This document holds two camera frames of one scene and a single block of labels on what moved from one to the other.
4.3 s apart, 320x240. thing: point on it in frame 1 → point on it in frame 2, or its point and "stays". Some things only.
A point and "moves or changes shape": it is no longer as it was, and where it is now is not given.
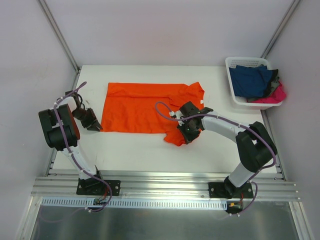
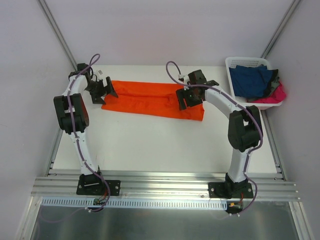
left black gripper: x=88 y=118 → x=102 y=89
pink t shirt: x=277 y=95 stays
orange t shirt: x=145 y=107 moves or changes shape
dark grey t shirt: x=274 y=83 stays
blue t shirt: x=250 y=81 stays
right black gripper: x=186 y=135 → x=187 y=94
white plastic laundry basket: x=248 y=61 stays
